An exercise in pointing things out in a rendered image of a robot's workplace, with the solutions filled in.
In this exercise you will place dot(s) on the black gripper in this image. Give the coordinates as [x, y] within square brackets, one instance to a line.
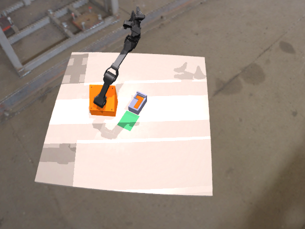
[136, 17]

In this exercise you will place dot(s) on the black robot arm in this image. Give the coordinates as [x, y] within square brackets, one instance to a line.
[130, 43]

